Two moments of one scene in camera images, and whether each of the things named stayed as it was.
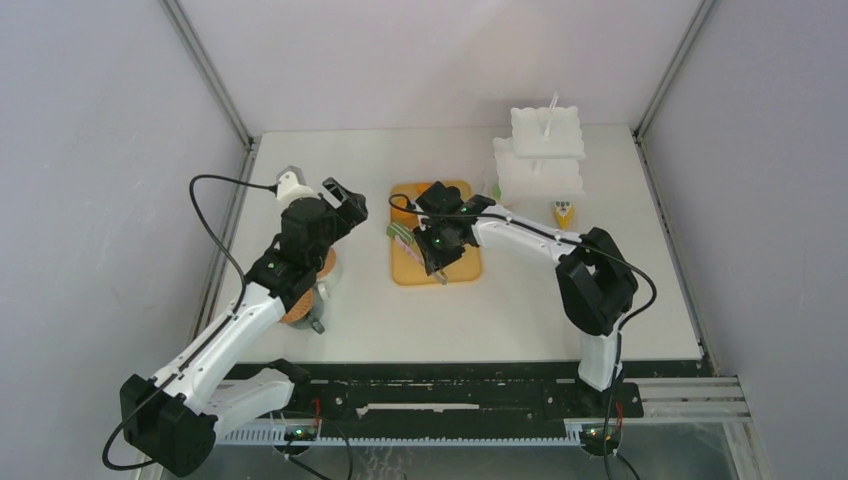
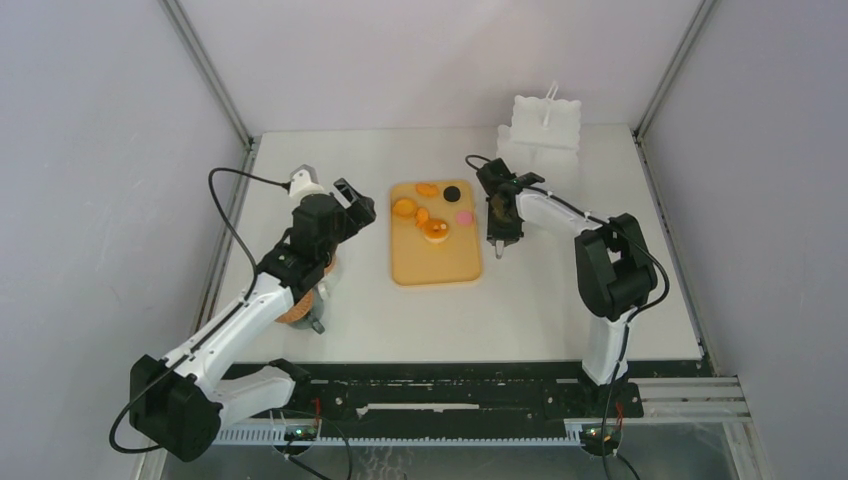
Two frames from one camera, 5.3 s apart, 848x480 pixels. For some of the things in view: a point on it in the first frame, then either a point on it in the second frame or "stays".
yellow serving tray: (466, 269) stays
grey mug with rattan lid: (305, 313) stays
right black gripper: (435, 261) → (494, 232)
